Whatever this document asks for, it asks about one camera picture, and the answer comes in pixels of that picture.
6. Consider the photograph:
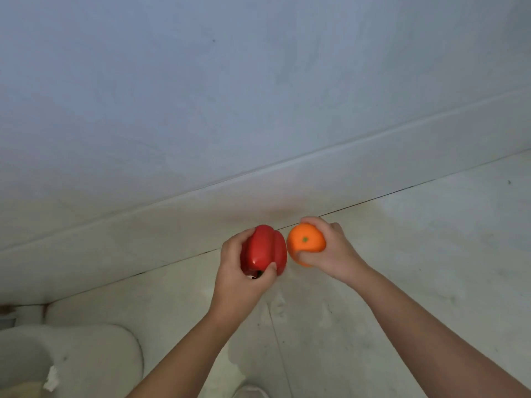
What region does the person's right hand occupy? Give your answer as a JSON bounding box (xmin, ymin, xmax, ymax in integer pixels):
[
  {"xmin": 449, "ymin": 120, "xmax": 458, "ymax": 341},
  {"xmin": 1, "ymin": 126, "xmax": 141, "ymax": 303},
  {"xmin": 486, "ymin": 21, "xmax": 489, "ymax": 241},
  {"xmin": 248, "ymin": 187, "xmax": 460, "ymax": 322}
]
[{"xmin": 296, "ymin": 216, "xmax": 370, "ymax": 286}]

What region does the person's left hand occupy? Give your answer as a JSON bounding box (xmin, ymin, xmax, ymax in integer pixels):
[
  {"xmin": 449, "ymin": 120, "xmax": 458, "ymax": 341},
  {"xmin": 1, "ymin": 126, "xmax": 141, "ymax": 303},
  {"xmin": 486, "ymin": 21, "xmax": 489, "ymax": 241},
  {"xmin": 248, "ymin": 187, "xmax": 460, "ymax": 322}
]
[{"xmin": 207, "ymin": 227, "xmax": 278, "ymax": 324}]

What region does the orange fruit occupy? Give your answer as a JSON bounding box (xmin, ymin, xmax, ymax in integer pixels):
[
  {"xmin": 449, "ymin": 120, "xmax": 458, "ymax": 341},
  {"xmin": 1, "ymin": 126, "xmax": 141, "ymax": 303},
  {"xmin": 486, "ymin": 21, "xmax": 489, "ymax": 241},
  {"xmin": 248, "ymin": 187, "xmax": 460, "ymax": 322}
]
[{"xmin": 286, "ymin": 222, "xmax": 327, "ymax": 268}]

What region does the red bell pepper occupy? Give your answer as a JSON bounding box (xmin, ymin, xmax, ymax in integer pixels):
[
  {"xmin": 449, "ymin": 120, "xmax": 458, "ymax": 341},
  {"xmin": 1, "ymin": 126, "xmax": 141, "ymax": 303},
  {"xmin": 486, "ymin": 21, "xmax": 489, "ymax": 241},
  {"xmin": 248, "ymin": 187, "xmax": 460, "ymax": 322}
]
[{"xmin": 240, "ymin": 224, "xmax": 288, "ymax": 280}]

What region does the person's left forearm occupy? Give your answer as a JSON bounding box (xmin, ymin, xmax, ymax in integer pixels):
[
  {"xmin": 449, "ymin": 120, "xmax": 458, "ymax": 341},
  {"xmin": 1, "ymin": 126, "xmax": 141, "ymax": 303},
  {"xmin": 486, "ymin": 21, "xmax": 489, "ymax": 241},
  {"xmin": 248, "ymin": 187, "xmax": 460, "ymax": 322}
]
[{"xmin": 124, "ymin": 310, "xmax": 246, "ymax": 398}]

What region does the person's right forearm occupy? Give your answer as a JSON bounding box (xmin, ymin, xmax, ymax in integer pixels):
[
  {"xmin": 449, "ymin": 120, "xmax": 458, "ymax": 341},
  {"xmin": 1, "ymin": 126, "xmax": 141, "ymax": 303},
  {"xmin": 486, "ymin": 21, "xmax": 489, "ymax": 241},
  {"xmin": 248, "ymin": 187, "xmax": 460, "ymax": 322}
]
[{"xmin": 350, "ymin": 265, "xmax": 531, "ymax": 398}]

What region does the white sneaker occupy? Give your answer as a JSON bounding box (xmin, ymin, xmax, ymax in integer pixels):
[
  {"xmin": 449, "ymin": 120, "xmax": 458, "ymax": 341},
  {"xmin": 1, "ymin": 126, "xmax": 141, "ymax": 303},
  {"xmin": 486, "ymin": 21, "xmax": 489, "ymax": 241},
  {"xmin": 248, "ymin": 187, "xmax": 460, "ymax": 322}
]
[{"xmin": 232, "ymin": 383, "xmax": 270, "ymax": 398}]

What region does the white plastic trash bin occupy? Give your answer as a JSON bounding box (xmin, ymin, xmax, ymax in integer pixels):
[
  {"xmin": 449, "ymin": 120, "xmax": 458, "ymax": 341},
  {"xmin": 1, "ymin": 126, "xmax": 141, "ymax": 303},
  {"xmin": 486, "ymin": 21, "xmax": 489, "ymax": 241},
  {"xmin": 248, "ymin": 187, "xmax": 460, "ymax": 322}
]
[{"xmin": 0, "ymin": 323, "xmax": 144, "ymax": 398}]

